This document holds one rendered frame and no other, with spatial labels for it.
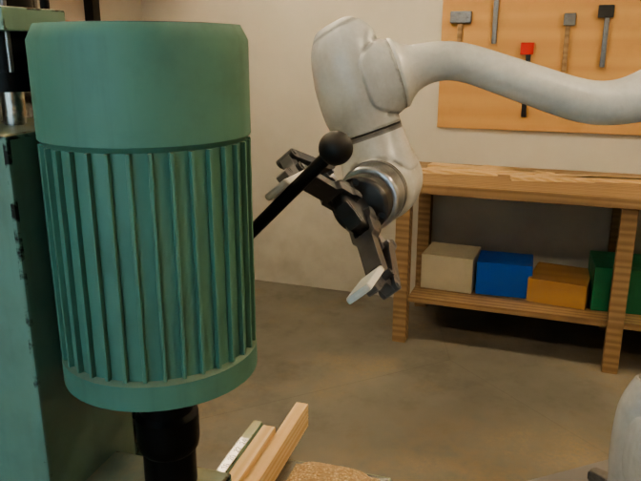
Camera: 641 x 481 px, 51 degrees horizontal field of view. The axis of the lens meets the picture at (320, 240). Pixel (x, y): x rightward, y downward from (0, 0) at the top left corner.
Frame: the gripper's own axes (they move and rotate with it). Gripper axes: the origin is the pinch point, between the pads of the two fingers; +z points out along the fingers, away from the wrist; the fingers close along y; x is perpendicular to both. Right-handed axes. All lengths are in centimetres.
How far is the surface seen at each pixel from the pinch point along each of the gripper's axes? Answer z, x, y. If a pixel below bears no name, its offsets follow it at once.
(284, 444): -15.5, -31.0, -20.6
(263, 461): -9.9, -31.4, -19.5
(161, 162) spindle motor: 20.7, 2.7, 12.4
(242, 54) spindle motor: 13.4, 10.4, 15.9
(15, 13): 16.6, -1.7, 30.5
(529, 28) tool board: -315, 30, 12
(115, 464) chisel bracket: 12.9, -28.4, -5.1
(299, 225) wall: -325, -144, 7
